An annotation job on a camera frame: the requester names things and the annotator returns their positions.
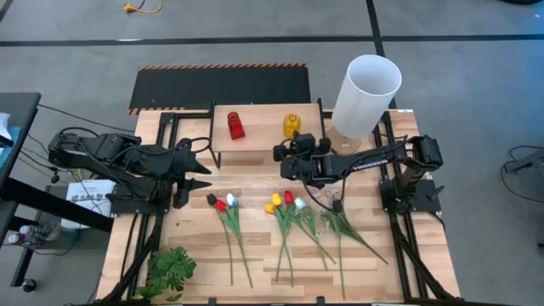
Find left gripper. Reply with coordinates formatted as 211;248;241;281
125;144;213;209

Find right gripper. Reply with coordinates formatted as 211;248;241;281
272;136;341;189

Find yellow glass vase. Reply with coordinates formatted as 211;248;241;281
283;113;302;139

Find red artificial tulip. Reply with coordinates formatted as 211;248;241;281
283;190;328;271
214;199;254;289

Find red glass vase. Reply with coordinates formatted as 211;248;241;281
227;110;247;141

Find white blossom grass spray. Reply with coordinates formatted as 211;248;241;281
313;190;388;265

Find white and blue artificial tulip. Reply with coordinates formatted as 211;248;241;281
225;193;254;289

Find green leafy potted plant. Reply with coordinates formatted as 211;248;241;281
134;246;198;303

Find black hazard-striped floor mat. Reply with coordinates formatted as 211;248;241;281
128;63;312;116

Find white cardboard box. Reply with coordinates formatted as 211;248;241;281
60;178;116;230

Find black desk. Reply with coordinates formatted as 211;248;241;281
0;92;115;293

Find blue cloth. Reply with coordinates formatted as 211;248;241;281
0;126;22;169

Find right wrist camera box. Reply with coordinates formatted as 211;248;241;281
292;132;318;156

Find wooden shelf with black frame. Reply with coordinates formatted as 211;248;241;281
207;98;327;170

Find black aluminium mounting frame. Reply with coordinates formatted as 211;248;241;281
376;110;458;303
99;110;213;303

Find yellow plug with cord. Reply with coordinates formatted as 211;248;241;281
122;0;164;14

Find black floor device with cable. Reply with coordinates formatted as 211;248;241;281
503;146;544;175

